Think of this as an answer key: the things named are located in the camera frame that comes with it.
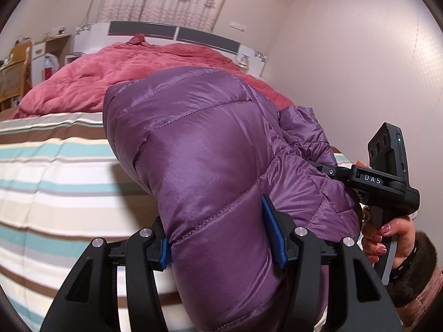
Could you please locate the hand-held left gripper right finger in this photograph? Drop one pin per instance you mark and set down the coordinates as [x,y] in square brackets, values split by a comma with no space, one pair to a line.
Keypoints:
[273,231]

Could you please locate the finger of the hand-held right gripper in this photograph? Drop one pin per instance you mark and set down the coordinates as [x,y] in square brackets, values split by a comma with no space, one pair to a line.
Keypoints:
[332,172]

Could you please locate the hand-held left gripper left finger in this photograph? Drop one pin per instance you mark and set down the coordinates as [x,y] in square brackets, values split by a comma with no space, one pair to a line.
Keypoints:
[165,253]

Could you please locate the purple quilted down jacket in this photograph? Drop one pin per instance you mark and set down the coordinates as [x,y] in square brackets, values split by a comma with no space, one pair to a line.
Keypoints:
[207,145]

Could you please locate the person's right forearm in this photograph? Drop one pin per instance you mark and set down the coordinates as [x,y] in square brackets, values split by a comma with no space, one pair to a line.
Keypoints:
[422,269]

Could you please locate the person's right hand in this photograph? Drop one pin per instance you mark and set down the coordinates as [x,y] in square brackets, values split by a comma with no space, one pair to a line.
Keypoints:
[405,236]

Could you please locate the orange cloth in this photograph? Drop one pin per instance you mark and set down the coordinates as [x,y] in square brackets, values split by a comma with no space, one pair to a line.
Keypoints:
[359,163]

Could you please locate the striped bed sheet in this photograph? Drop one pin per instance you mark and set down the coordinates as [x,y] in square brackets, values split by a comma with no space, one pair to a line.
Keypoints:
[52,179]

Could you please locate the pink comforter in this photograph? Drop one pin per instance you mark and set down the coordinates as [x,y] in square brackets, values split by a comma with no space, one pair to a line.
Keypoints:
[76,83]

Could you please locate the white plastic jug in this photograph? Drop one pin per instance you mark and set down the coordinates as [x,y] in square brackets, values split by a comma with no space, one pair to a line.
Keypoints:
[51,67]

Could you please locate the white and grey headboard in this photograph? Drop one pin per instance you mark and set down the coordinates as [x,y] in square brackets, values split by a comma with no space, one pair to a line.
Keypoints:
[148,29]

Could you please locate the wicker chair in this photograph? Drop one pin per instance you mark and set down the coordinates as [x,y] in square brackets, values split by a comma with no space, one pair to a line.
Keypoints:
[12,84]

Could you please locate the wooden bedside cabinet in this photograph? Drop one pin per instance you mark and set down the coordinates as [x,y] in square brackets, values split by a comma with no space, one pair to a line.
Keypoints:
[57,45]

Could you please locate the wooden chair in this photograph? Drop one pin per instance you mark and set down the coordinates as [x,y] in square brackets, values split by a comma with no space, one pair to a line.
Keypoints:
[22,55]

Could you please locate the clutter on cabinet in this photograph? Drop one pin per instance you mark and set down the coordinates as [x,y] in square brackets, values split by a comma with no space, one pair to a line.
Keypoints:
[54,33]

